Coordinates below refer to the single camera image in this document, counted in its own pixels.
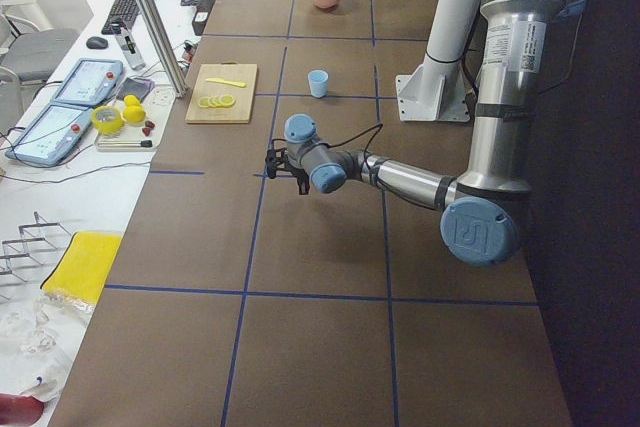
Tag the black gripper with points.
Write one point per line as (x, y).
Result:
(296, 175)

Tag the light blue cup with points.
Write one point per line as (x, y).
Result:
(318, 83)

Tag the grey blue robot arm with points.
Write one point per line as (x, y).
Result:
(482, 63)

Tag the bamboo cutting board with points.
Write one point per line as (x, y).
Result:
(240, 112)

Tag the yellow plastic knife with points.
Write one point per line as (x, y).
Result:
(222, 81)

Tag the white pole with base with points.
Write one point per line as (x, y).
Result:
(435, 91)

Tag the white bear sticker card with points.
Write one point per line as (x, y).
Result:
(160, 97)

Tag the white tray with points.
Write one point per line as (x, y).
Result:
(131, 138)

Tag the yellow lemon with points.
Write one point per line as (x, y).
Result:
(133, 111)

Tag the dark purple pouch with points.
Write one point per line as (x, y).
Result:
(138, 87)

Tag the black keyboard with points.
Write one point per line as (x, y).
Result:
(125, 11)

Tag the yellow tape roll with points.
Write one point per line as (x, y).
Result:
(107, 120)

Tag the water bottle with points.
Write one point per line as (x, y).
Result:
(128, 45)

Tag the upper teach pendant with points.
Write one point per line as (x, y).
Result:
(89, 82)

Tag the teach pendant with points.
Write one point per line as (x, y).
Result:
(89, 82)
(52, 135)

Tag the yellow cloth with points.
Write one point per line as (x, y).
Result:
(81, 273)

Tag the black computer mouse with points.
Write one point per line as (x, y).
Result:
(97, 43)

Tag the lower teach pendant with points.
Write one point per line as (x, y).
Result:
(52, 135)

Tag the grey office chair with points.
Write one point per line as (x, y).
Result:
(34, 54)

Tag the clear plastic bag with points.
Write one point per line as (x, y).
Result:
(39, 342)

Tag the red object at corner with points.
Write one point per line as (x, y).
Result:
(18, 410)

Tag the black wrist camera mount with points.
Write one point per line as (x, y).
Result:
(276, 160)

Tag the aluminium frame post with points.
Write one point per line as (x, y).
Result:
(162, 45)

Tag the wire rack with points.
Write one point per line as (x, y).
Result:
(28, 256)

